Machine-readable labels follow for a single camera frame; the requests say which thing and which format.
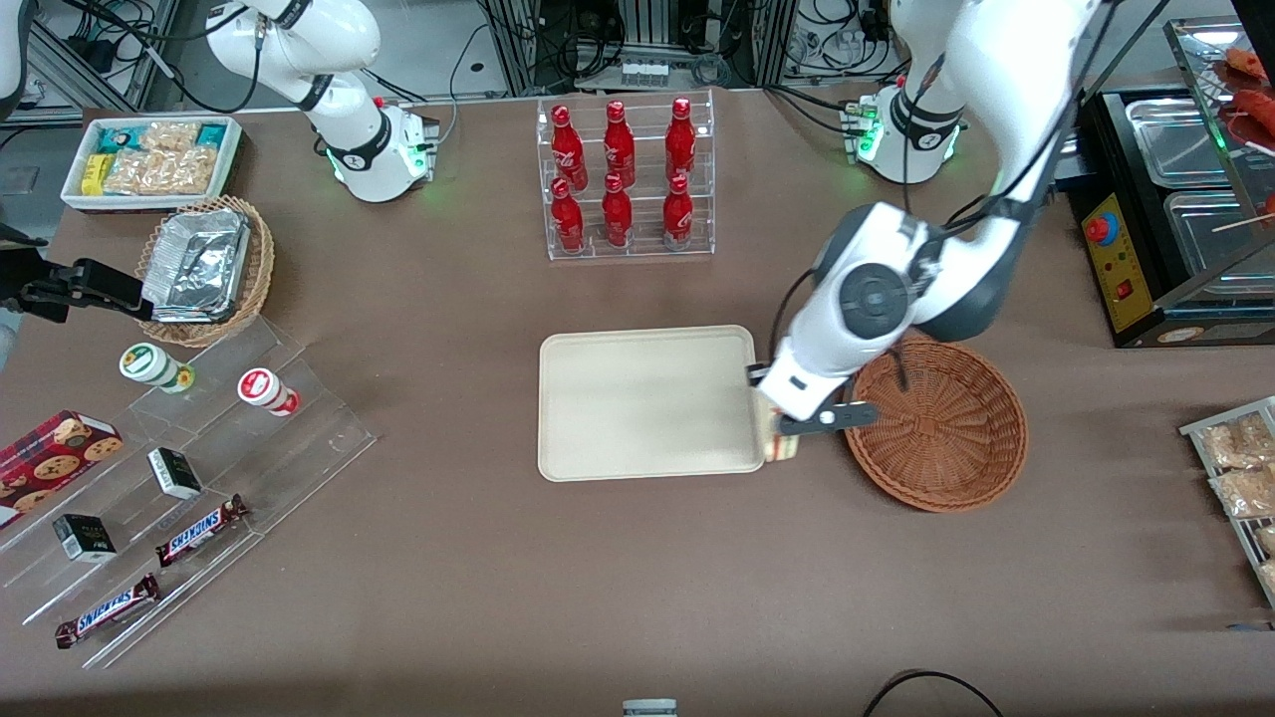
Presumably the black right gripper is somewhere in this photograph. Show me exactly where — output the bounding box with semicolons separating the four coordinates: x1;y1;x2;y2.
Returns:
0;223;153;324

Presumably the triangular sandwich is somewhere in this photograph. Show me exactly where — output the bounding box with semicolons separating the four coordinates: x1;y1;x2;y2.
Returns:
764;405;802;466

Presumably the brown wicker basket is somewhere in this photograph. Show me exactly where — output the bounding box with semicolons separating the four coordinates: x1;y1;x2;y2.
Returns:
841;336;1030;514

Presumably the cream plastic tray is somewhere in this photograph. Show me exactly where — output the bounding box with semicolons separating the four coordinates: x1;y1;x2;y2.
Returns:
537;325;768;484

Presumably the light wicker basket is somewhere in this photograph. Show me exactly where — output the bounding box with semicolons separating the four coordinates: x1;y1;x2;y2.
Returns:
134;194;276;350

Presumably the white snack bin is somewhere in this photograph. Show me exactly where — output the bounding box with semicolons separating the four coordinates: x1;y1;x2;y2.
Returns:
59;115;244;214

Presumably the green lid yogurt cup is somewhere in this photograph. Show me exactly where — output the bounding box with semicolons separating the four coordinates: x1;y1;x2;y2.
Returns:
118;342;196;395

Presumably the aluminium foil container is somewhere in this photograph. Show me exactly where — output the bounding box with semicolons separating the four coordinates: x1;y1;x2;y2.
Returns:
140;206;253;326

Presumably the clear cracker bag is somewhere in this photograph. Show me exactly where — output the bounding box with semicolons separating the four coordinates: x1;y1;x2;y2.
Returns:
138;120;201;153
104;146;219;197

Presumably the red cookie box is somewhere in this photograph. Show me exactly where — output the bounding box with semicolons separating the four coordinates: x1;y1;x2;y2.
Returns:
0;409;126;530

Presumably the small black box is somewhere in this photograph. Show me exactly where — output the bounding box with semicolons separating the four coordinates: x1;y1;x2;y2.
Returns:
51;513;119;565
146;446;204;502

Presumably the red lid yogurt cup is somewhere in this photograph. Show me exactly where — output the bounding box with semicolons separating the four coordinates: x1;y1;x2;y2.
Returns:
236;366;302;418

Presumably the clear acrylic bottle rack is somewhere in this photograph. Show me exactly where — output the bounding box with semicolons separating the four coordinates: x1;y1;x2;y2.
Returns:
535;89;717;263

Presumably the red cola bottle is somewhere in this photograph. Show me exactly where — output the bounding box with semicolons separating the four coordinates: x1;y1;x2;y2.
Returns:
601;172;636;249
550;105;590;190
661;173;695;247
664;96;698;182
549;177;587;254
603;100;638;186

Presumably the snickers chocolate bar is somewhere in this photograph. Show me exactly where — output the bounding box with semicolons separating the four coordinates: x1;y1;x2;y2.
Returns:
54;573;162;650
154;493;250;570

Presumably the clear acrylic step display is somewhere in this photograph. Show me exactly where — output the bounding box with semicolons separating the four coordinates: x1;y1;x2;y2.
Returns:
0;316;379;671

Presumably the black hot food display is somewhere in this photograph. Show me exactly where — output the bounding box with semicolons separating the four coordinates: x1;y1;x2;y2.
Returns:
1054;15;1275;351

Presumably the steel food pan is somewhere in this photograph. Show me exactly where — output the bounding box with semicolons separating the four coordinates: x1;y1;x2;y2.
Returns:
1125;97;1242;189
1162;188;1275;301

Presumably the aluminium equipment rack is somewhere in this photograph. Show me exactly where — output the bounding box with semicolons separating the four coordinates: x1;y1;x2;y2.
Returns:
477;0;800;97

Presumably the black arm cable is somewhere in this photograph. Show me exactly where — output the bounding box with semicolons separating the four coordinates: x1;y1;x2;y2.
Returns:
770;0;1127;392

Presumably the aluminium frame structure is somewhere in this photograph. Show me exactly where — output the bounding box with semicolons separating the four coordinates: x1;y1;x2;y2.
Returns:
28;0;182;113

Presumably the black floor cable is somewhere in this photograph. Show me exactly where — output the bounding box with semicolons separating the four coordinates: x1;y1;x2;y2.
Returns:
861;668;1008;717

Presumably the grey wire rack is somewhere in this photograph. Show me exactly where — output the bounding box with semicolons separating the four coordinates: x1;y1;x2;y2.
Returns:
1178;395;1275;609

